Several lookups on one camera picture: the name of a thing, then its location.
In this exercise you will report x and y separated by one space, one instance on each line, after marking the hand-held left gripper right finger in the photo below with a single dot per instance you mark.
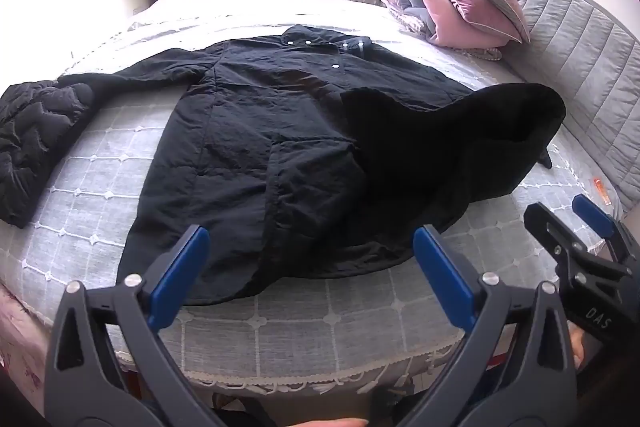
445 277

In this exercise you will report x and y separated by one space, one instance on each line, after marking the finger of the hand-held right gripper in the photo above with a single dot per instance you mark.
550 237
592 214

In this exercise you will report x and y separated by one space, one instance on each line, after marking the pink velvet pillow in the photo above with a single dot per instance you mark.
460 7

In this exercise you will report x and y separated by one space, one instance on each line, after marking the black long coat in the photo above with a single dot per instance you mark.
240 147

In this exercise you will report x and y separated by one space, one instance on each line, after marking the black quilted jacket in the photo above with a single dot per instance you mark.
35 142

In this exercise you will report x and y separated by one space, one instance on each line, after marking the bed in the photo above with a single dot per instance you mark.
250 7

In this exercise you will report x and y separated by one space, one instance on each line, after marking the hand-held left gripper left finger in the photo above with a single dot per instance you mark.
175 277

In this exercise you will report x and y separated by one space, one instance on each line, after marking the grey padded headboard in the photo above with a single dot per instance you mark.
575 57

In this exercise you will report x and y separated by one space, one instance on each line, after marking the person's right hand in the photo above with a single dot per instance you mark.
577 349

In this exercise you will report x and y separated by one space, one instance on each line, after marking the black fleece garment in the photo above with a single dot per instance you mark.
440 157

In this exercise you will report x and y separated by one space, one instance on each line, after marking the small orange packet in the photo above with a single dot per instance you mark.
601 192

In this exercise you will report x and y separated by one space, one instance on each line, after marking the crocheted cushion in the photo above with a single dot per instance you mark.
487 53

